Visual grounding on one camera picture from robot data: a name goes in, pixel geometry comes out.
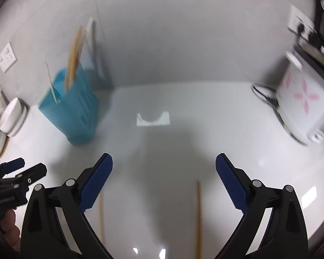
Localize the brown wooden chopstick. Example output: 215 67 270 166
195 181 202 258
98 191 105 245

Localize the white wall socket with plug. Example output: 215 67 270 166
287 5 315 37

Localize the wooden board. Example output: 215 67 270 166
0 137 9 158

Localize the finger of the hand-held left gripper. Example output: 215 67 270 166
5 163 48 187
1 158 25 173

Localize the white appliance with pink flowers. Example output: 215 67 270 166
275 66 324 147

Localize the pale thin chopstick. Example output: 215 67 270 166
45 63 60 104

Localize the set of wooden chopsticks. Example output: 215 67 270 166
64 25 88 92

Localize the blue perforated utensil holder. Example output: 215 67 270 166
38 63 100 147

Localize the white ribbed dish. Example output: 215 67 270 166
7 105 28 138

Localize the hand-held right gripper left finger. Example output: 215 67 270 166
20 153 113 259

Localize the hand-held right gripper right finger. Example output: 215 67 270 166
215 153 309 259

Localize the black power cable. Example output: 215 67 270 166
252 84 281 112

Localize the person's left hand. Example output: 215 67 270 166
2 210 22 251

